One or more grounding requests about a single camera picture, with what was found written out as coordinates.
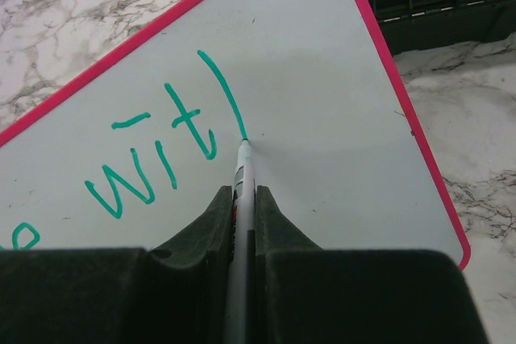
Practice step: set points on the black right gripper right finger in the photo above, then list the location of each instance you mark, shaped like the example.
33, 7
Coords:
305, 294

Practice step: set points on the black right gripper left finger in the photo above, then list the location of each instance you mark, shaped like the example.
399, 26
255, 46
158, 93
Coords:
174, 293

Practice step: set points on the white marker pen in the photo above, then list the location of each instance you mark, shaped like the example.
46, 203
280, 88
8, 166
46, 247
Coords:
238, 316

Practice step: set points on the pink framed whiteboard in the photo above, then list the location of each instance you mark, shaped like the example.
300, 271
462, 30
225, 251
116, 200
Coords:
135, 148

